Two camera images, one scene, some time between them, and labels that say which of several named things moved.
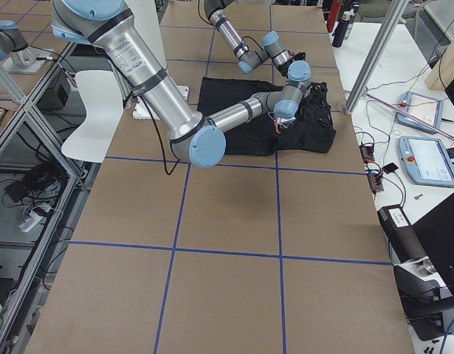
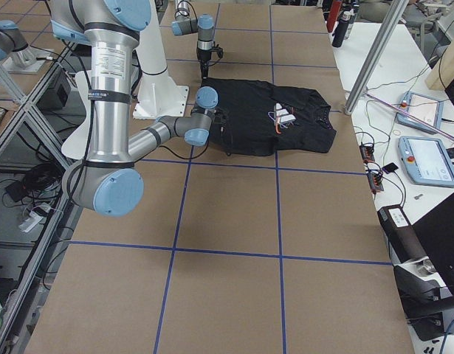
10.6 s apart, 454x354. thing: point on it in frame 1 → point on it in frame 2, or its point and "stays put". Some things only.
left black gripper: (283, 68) → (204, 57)
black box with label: (404, 238) stays put
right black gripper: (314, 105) → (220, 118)
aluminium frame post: (376, 58) stays put
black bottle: (342, 29) stays put
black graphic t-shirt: (312, 130) stays put
